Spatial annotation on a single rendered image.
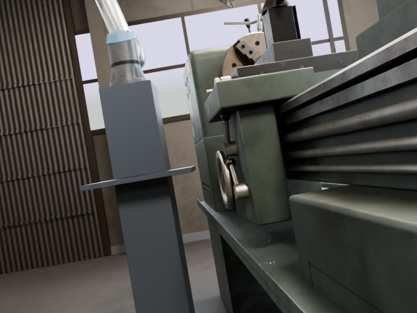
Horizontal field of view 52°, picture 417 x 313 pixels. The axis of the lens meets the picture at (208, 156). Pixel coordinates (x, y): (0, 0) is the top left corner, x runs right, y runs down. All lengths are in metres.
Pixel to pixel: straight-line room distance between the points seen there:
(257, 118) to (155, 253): 0.85
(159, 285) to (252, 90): 0.97
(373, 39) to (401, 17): 0.08
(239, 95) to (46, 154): 3.70
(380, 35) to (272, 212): 0.45
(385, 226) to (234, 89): 0.56
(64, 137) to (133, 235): 2.89
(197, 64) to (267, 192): 1.03
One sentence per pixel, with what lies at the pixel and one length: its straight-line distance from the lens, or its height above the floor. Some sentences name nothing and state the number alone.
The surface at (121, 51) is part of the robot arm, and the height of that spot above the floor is 1.23.
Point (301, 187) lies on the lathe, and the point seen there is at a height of 0.58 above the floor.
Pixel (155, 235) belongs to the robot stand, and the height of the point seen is 0.52.
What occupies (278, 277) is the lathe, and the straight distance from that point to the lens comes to 0.77.
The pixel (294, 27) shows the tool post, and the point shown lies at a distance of 1.16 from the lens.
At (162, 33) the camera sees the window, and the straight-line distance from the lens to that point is 4.43.
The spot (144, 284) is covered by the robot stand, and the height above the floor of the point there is 0.35.
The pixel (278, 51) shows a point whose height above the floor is 1.00.
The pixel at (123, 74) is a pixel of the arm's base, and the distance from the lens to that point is 1.69.
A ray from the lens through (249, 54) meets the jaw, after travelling 1.68.
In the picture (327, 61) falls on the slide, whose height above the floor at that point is 0.95.
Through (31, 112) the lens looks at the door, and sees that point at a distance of 4.58.
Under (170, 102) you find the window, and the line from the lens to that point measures 4.28.
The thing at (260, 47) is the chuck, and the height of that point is 1.17.
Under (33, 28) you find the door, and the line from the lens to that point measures 4.73.
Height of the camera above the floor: 0.76
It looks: 1 degrees up
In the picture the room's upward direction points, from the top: 10 degrees counter-clockwise
